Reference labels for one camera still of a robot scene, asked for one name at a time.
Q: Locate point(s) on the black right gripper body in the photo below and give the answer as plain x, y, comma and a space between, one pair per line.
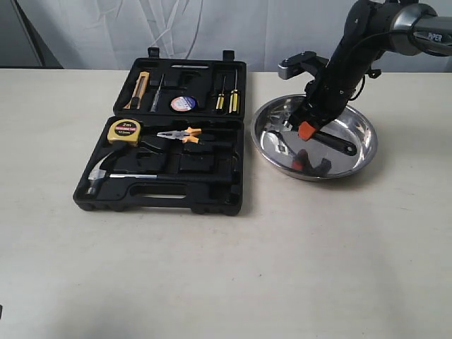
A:
333, 86

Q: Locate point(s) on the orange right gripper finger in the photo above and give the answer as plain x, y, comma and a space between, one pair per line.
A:
306, 130

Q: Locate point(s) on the black plastic tool case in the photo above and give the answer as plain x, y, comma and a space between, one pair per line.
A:
201, 79

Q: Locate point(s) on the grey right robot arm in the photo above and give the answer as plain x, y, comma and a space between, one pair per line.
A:
408, 28

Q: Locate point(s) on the round stainless steel tray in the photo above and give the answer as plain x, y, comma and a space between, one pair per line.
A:
280, 145

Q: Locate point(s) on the roll of electrical tape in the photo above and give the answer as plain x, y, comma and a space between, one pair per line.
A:
182, 104

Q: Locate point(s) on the test pen screwdriver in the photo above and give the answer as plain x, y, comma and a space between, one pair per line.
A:
156, 98

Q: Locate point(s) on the yellow utility knife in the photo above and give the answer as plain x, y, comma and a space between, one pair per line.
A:
139, 91

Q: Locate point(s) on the yellow tape measure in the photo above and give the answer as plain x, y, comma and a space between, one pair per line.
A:
126, 130

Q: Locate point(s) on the white backdrop curtain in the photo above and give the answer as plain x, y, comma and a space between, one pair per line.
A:
112, 34

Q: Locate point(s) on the yellow handled screwdriver right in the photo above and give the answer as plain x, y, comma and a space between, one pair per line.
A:
234, 96

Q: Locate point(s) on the yellow handled screwdriver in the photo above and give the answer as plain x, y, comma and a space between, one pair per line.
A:
221, 97
234, 96

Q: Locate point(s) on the yellow handled screwdriver left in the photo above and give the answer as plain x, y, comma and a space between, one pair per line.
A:
221, 97

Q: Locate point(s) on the pliers with orange handles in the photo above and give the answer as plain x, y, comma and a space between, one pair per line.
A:
201, 140

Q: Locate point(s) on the claw hammer black handle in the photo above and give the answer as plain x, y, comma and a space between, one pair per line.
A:
97, 175

